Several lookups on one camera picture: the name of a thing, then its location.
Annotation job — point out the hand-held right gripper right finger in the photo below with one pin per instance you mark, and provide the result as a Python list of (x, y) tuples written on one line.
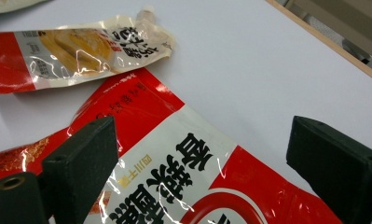
[(339, 161)]

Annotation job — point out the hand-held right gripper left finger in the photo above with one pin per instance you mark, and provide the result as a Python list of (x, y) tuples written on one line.
[(81, 161)]

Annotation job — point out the large red and white packet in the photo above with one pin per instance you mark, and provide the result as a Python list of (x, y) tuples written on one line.
[(174, 140)]

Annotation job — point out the small red and yellow packet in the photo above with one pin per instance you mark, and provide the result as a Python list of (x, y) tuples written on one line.
[(81, 53)]

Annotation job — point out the pale cream packet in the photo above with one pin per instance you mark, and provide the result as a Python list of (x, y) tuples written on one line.
[(9, 5)]

